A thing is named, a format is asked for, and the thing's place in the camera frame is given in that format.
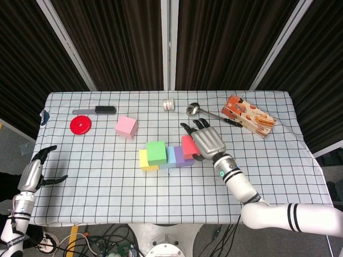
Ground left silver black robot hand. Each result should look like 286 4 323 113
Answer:
18 145 69 193

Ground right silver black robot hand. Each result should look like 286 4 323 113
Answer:
180 118 227 162

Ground red foam cube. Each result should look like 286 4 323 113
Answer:
181 135 200 161

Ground purple foam cube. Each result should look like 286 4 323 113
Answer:
174 145 196 168

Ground green foam cube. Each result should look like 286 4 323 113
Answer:
146 140 168 167

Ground yellow foam cube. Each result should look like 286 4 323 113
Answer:
139 149 160 172

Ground pink foam cube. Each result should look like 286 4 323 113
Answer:
114 115 139 140

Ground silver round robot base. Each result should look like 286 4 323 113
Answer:
125 223 204 257

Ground light blue foam cube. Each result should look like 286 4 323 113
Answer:
159 146 177 170

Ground black trouser leg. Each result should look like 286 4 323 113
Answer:
0 172 46 241

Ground white partition base bar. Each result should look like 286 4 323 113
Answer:
312 146 343 158
0 117 37 141

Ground orange biscuit box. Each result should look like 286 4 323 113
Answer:
221 95 277 139

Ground blue tape scrap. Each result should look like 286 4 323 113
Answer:
39 109 51 126

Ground white black sneaker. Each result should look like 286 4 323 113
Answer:
34 231 58 254

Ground red plastic disc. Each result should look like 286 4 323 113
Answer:
70 115 92 135

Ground white black checkered tablecloth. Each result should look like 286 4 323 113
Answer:
16 90 334 225

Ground grey brush black bristles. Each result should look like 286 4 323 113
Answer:
72 105 117 116

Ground dark corrugated partition panel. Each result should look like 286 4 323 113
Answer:
175 0 300 91
256 0 343 155
0 0 91 140
50 0 165 91

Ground green circuit board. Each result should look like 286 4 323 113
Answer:
115 244 136 255

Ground metal ladle black handle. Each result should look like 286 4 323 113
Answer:
186 102 243 128

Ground white floor cable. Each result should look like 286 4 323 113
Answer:
52 232 100 257

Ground black floor cable bundle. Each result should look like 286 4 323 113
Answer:
83 224 140 257
210 224 238 257

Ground white partition post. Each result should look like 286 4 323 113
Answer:
249 0 315 90
36 0 98 92
160 0 180 91

